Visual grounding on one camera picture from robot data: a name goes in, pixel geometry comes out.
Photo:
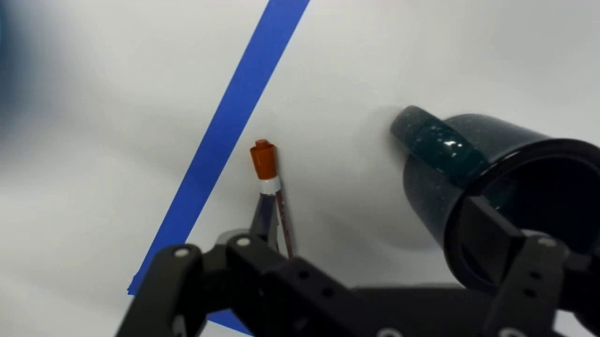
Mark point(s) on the blue tape strip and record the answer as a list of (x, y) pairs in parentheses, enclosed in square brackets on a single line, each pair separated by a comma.
[(227, 320), (231, 112)]

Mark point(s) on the marker with orange cap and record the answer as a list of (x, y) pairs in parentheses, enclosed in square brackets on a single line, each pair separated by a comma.
[(265, 161)]

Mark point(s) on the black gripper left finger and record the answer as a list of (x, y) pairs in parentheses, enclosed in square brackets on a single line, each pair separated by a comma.
[(250, 292)]

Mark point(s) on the dark teal speckled mug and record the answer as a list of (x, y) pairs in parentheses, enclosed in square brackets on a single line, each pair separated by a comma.
[(499, 161)]

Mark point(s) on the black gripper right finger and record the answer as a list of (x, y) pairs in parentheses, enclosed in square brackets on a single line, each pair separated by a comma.
[(544, 281)]

